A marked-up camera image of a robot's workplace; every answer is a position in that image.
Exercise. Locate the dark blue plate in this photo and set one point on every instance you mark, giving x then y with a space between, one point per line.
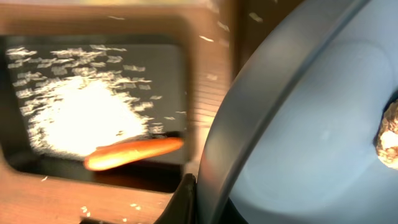
294 138

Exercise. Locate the orange carrot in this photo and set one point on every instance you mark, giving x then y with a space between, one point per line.
108 157

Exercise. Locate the brown food piece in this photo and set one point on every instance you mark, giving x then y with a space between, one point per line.
386 145

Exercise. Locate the pile of white rice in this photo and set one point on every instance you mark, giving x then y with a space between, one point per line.
68 100

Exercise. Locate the black rectangular tray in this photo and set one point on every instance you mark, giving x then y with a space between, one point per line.
159 173

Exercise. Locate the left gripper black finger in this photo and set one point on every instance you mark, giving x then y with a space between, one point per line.
181 208

